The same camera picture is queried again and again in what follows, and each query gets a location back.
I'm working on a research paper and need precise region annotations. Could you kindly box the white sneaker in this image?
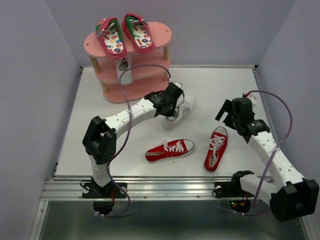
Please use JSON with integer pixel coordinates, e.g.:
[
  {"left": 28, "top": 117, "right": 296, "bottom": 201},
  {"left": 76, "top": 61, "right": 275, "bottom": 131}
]
[
  {"left": 161, "top": 95, "right": 196, "bottom": 130},
  {"left": 115, "top": 54, "right": 133, "bottom": 85}
]

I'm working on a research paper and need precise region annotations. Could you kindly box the red sneaker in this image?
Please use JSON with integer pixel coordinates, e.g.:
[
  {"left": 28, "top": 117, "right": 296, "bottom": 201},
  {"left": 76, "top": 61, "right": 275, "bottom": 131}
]
[
  {"left": 145, "top": 138, "right": 195, "bottom": 163},
  {"left": 203, "top": 126, "right": 228, "bottom": 173}
]

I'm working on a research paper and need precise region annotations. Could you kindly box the pink patterned sandal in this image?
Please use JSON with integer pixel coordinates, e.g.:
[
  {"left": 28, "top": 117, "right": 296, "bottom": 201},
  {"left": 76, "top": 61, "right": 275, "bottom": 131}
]
[
  {"left": 95, "top": 17, "right": 127, "bottom": 60},
  {"left": 121, "top": 12, "right": 156, "bottom": 55}
]

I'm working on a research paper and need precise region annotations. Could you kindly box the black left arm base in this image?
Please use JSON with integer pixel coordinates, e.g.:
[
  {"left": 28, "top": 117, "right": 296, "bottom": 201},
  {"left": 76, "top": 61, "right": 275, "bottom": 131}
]
[{"left": 79, "top": 181, "right": 131, "bottom": 218}]

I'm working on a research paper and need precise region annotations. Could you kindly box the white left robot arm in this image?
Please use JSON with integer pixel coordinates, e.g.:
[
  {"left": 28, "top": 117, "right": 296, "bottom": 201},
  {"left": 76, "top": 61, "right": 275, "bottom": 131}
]
[{"left": 82, "top": 81, "right": 184, "bottom": 197}]

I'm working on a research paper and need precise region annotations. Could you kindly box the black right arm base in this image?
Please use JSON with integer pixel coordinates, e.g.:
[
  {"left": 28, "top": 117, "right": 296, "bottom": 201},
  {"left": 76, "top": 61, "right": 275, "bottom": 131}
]
[{"left": 212, "top": 181, "right": 257, "bottom": 216}]

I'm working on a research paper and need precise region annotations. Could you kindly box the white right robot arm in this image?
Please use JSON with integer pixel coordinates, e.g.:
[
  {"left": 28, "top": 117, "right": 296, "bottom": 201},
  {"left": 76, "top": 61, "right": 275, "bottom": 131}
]
[{"left": 212, "top": 96, "right": 320, "bottom": 222}]

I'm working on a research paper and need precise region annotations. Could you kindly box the pink three-tier shoe shelf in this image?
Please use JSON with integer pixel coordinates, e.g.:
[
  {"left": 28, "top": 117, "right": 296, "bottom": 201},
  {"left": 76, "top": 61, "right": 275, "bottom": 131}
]
[{"left": 83, "top": 21, "right": 172, "bottom": 103}]

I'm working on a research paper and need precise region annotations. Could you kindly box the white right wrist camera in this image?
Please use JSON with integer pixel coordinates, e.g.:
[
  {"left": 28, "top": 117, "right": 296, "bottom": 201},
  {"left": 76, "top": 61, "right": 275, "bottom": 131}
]
[{"left": 242, "top": 92, "right": 258, "bottom": 107}]

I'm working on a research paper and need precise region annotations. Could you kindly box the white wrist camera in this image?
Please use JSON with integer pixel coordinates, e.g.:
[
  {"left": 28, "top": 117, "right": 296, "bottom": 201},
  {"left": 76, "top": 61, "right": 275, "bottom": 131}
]
[
  {"left": 172, "top": 81, "right": 183, "bottom": 89},
  {"left": 242, "top": 92, "right": 258, "bottom": 107}
]

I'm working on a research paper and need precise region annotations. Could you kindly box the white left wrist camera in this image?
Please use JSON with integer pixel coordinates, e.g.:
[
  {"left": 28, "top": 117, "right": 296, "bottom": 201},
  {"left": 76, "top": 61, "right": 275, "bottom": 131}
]
[{"left": 172, "top": 81, "right": 183, "bottom": 89}]

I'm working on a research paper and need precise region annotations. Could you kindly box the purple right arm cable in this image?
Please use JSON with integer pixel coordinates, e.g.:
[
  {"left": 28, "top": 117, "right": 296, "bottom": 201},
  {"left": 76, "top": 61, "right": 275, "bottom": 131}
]
[{"left": 212, "top": 90, "right": 294, "bottom": 217}]

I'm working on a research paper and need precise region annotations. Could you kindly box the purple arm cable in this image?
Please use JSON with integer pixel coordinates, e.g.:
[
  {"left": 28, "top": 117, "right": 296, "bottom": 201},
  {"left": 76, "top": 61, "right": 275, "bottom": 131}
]
[
  {"left": 93, "top": 64, "right": 172, "bottom": 219},
  {"left": 212, "top": 90, "right": 294, "bottom": 217}
]

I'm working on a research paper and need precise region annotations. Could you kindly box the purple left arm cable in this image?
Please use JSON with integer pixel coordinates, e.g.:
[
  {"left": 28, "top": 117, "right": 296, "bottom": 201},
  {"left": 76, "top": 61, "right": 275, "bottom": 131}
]
[{"left": 93, "top": 64, "right": 172, "bottom": 219}]

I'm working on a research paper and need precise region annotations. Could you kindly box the aluminium front mounting rail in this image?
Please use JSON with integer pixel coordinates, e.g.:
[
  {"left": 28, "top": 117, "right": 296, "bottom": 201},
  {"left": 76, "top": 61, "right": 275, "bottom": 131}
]
[{"left": 41, "top": 176, "right": 272, "bottom": 202}]

